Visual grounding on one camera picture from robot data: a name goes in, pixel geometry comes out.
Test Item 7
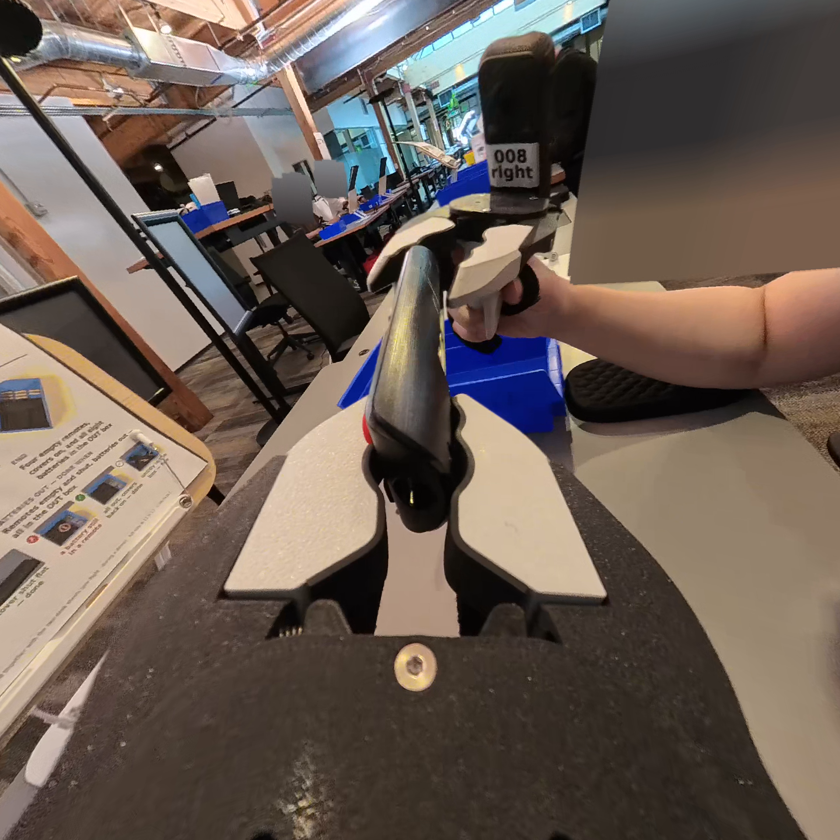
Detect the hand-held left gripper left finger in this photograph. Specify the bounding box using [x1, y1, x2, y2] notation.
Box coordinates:
[224, 405, 391, 637]

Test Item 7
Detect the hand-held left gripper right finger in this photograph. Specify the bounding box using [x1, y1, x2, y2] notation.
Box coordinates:
[444, 394, 607, 637]

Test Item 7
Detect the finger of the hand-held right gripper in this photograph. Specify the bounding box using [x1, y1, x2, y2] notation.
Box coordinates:
[447, 225, 540, 309]
[367, 214, 458, 294]

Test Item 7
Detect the black remote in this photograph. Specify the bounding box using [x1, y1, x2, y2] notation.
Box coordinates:
[364, 246, 469, 532]

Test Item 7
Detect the person's right forearm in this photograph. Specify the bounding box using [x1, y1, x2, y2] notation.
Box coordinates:
[565, 267, 840, 389]

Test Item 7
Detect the person's right hand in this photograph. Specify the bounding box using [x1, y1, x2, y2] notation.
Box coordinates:
[453, 258, 582, 349]

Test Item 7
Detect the black office chair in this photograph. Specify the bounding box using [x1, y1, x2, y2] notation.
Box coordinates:
[554, 50, 599, 198]
[252, 237, 372, 363]

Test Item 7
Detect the blue storage box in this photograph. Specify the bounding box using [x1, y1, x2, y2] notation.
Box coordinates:
[437, 161, 494, 208]
[182, 200, 232, 235]

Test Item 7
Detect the blue plastic bin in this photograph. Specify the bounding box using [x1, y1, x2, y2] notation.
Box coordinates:
[339, 319, 568, 435]

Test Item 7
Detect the wooden background desk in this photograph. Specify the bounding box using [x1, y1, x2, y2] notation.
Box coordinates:
[128, 204, 278, 275]

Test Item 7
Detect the black display panel stand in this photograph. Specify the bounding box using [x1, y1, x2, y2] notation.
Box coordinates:
[132, 210, 294, 416]

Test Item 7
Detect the instruction sheet on stand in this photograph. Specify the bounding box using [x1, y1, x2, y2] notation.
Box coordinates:
[0, 322, 219, 788]

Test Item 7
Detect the black floor sign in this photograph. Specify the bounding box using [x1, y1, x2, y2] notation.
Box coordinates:
[0, 276, 173, 408]

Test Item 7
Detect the black pole stand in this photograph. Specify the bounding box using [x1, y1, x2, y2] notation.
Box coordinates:
[0, 0, 284, 409]

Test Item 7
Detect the wooden pillar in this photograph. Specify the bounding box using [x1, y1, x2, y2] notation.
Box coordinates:
[0, 184, 214, 433]

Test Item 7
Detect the silver air duct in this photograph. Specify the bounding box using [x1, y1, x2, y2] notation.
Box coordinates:
[14, 20, 305, 88]

